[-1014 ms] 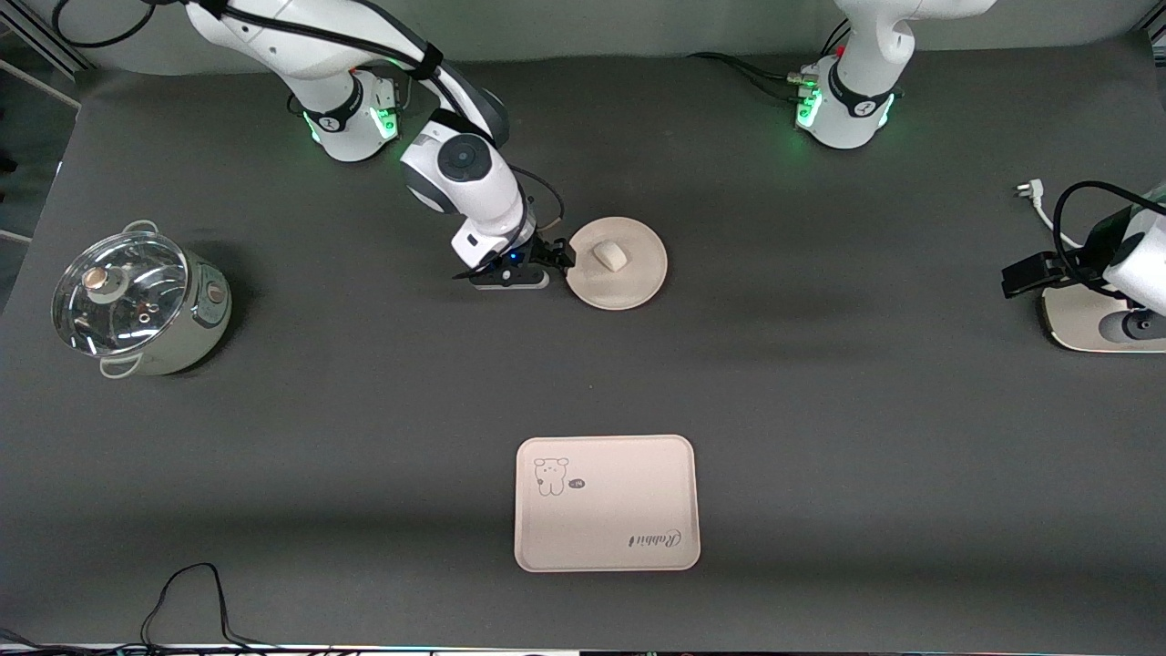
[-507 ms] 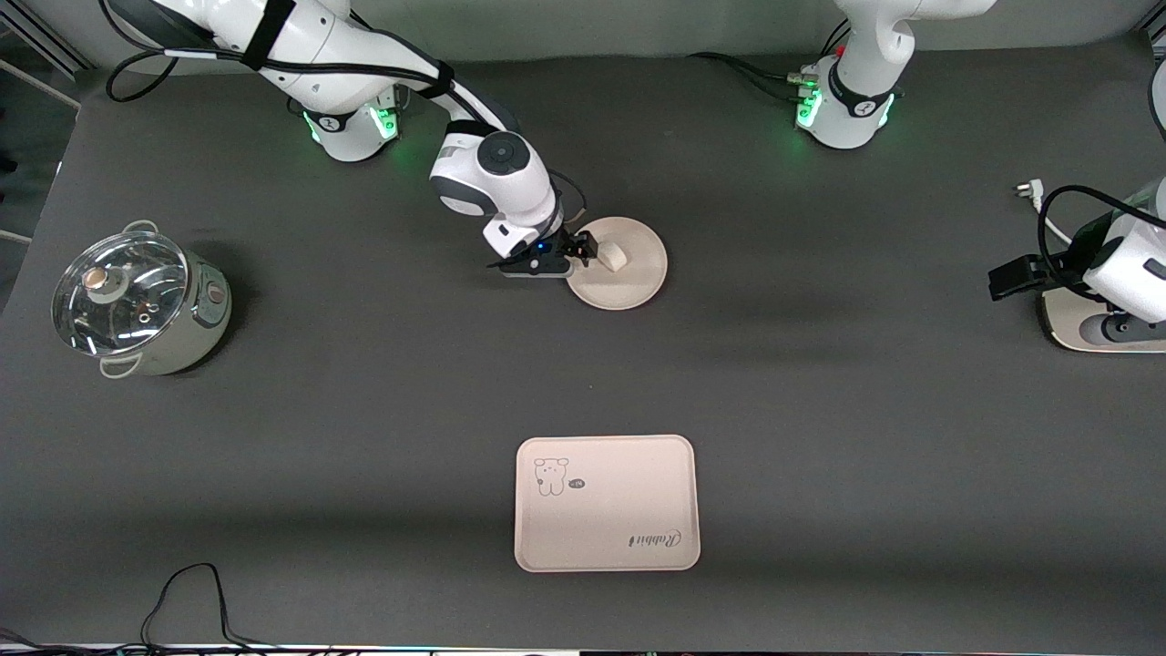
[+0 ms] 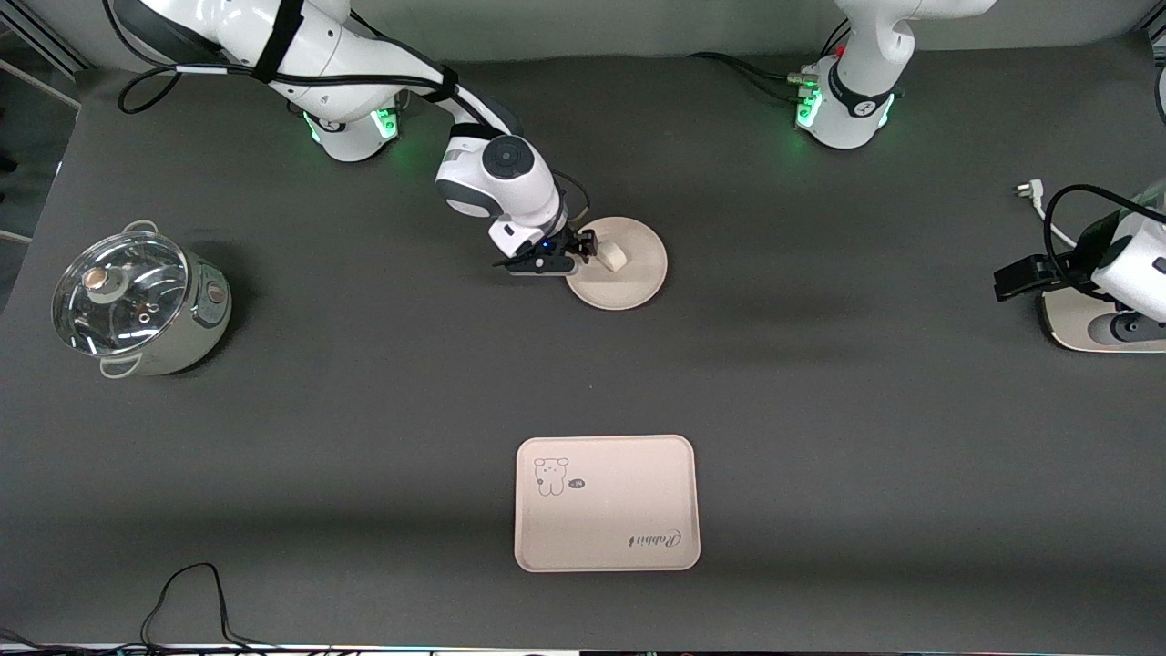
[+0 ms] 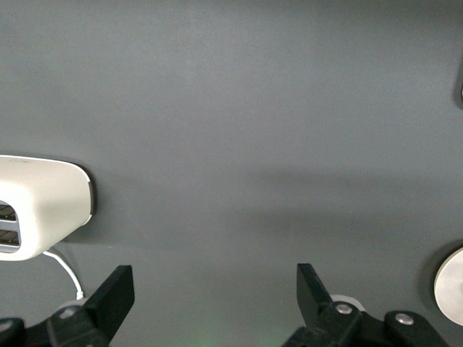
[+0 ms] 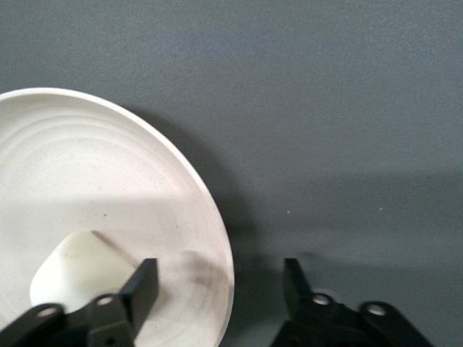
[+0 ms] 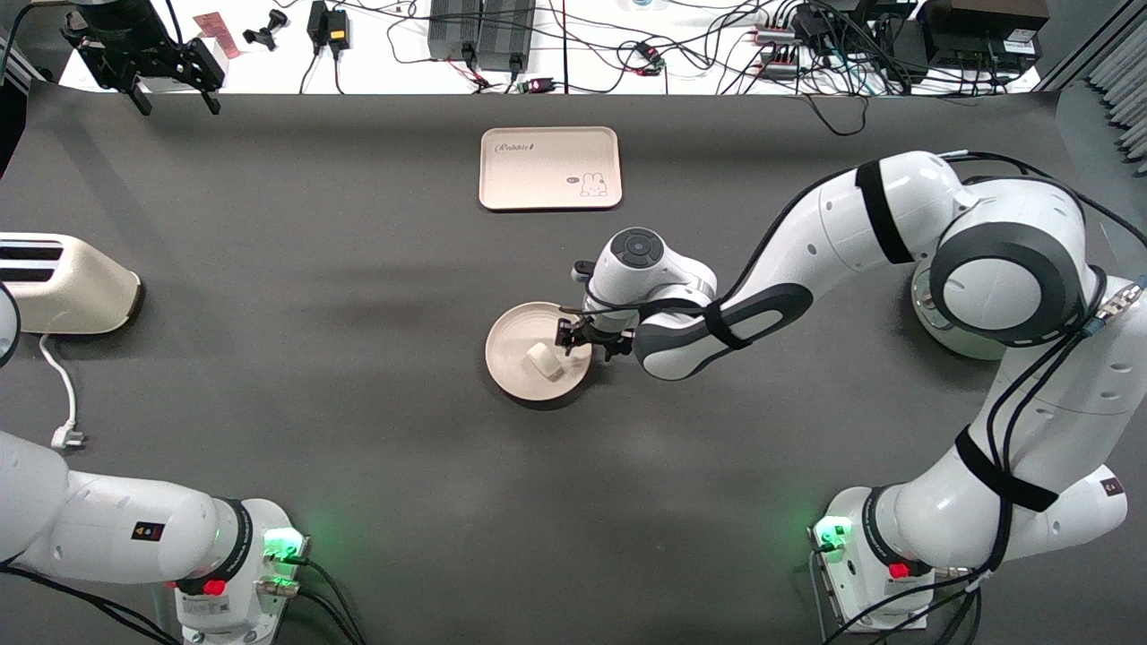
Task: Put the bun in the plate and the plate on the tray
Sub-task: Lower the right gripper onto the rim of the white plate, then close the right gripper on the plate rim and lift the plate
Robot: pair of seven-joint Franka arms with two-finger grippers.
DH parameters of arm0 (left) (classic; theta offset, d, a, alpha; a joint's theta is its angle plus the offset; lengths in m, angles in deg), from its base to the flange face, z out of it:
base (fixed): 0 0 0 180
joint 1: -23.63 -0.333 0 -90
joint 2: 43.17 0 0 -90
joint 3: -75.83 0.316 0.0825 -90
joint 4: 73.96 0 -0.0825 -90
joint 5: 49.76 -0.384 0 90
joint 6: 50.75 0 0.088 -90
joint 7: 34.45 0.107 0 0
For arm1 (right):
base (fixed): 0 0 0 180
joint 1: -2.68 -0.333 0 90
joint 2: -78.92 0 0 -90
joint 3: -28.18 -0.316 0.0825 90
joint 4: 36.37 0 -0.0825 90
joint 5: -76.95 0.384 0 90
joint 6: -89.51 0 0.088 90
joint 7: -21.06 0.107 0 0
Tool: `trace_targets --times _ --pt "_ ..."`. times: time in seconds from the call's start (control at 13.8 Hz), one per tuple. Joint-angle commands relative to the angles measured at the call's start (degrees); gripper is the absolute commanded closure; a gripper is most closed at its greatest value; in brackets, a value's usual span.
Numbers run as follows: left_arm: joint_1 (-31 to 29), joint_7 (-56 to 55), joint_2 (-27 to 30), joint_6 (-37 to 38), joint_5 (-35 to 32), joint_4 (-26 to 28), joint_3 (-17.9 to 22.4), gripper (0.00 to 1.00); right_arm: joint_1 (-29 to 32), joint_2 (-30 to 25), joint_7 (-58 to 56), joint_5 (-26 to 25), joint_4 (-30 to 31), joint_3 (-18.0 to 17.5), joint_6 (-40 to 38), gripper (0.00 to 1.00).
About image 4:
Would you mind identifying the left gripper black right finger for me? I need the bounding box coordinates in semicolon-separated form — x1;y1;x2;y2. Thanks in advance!
281;263;453;347

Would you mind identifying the round cream plate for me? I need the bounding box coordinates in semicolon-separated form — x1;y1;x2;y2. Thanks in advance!
433;247;463;326

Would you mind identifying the white power cable with plug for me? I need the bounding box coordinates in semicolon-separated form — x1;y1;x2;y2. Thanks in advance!
41;249;86;301

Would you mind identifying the dark grey table mat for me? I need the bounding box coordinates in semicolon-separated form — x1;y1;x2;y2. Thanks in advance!
0;0;463;347

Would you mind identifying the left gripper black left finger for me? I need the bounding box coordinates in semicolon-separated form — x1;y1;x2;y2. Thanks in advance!
0;265;135;347

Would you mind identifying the white toaster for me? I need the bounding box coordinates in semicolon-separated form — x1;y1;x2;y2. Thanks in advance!
0;154;98;263

